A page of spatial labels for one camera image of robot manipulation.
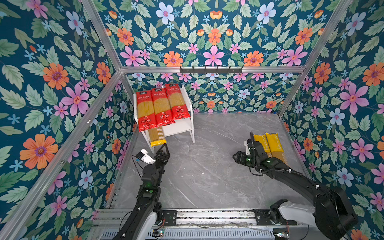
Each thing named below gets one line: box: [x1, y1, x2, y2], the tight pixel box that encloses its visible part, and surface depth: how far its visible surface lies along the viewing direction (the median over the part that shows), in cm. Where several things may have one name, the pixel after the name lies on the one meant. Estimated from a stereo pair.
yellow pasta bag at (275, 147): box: [265, 132, 288, 165], surface depth 101 cm
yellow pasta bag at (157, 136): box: [148, 126, 167, 148], surface depth 86 cm
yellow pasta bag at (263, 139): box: [253, 133, 273, 158], surface depth 103 cm
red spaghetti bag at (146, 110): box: [136, 90, 157, 132], surface depth 75 cm
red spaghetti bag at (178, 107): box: [164, 83, 191, 120], surface depth 78 cm
